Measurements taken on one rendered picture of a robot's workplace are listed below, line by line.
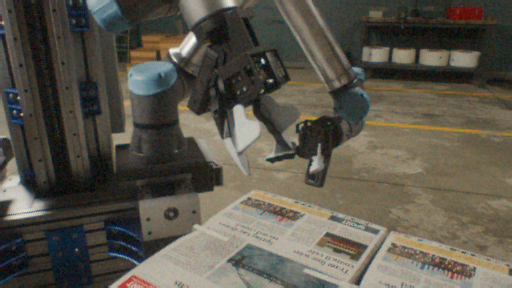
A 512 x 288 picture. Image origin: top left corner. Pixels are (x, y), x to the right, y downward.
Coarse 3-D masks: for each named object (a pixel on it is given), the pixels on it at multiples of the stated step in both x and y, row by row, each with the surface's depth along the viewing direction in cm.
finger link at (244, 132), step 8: (232, 112) 54; (240, 112) 53; (232, 120) 53; (240, 120) 53; (248, 120) 52; (232, 128) 53; (240, 128) 52; (248, 128) 51; (256, 128) 51; (232, 136) 53; (240, 136) 52; (248, 136) 51; (256, 136) 50; (232, 144) 52; (240, 144) 52; (248, 144) 51; (232, 152) 53; (240, 152) 52; (240, 160) 52; (240, 168) 53; (248, 168) 53
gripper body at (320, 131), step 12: (324, 120) 98; (336, 120) 100; (300, 132) 94; (312, 132) 92; (324, 132) 94; (336, 132) 100; (300, 144) 95; (312, 144) 94; (324, 144) 94; (336, 144) 101; (300, 156) 95; (312, 156) 93
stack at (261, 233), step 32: (256, 192) 83; (224, 224) 72; (256, 224) 72; (288, 224) 71; (320, 224) 71; (352, 224) 71; (160, 256) 63; (192, 256) 63; (224, 256) 63; (256, 256) 63; (288, 256) 63; (320, 256) 63; (352, 256) 63; (384, 256) 63; (416, 256) 63; (448, 256) 63; (480, 256) 62
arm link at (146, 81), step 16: (144, 64) 101; (160, 64) 100; (144, 80) 94; (160, 80) 95; (176, 80) 101; (144, 96) 95; (160, 96) 96; (176, 96) 100; (144, 112) 97; (160, 112) 97; (176, 112) 101
